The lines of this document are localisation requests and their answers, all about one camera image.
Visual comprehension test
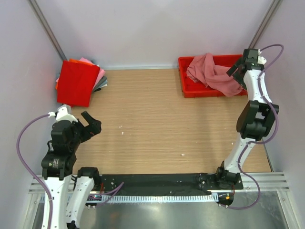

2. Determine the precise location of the white slotted cable duct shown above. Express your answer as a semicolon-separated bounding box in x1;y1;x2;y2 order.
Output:
108;193;219;204

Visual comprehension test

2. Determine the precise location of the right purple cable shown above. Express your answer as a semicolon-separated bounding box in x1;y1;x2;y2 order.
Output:
225;43;285;210

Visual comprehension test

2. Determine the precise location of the purple cable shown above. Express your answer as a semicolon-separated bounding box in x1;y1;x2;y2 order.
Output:
16;114;57;229
225;43;285;210

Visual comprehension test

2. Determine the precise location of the aluminium frame rail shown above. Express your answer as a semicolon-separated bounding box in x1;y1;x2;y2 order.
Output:
28;172;289;194

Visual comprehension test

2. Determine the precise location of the light pink folded t shirt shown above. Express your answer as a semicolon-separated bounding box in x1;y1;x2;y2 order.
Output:
80;57;105;87

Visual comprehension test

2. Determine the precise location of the orange folded t shirt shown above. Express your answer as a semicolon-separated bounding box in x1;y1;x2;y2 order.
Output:
55;59;81;90

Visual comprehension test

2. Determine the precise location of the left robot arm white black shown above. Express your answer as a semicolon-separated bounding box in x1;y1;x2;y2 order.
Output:
41;109;102;229

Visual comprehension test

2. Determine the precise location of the red folded t shirt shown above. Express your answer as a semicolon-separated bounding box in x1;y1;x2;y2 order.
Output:
57;61;100;107

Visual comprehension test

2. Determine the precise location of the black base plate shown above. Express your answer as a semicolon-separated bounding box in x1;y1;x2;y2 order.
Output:
101;173;244;197

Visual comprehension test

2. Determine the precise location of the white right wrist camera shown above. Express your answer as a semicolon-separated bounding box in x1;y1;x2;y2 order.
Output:
257;49;267;65

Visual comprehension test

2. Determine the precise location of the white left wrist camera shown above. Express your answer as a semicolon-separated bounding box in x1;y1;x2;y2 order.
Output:
48;104;78;123

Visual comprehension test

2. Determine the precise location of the red plastic bin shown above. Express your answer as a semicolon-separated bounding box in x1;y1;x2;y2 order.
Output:
178;54;242;98

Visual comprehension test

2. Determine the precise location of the grey folded t shirt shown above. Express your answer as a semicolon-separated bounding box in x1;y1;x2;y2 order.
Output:
93;76;107;91

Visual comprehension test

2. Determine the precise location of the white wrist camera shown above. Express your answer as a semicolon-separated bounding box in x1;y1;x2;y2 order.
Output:
257;49;267;65
48;104;78;123

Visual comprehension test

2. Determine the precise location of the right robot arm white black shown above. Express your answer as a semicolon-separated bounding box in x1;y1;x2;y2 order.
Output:
214;49;279;189

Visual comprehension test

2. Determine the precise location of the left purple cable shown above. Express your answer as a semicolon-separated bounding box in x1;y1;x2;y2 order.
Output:
16;114;57;229

